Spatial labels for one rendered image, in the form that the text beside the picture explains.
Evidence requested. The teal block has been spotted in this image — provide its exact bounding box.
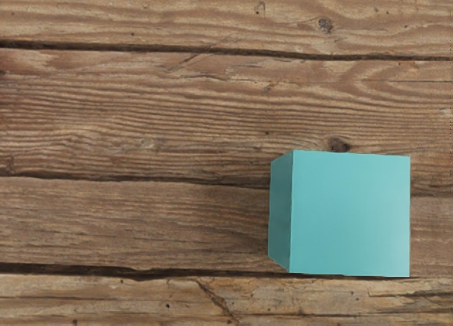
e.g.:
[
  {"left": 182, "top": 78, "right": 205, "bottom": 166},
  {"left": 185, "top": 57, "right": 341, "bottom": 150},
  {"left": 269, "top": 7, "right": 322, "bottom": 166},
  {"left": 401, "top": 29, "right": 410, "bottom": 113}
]
[{"left": 268, "top": 149, "right": 411, "bottom": 279}]

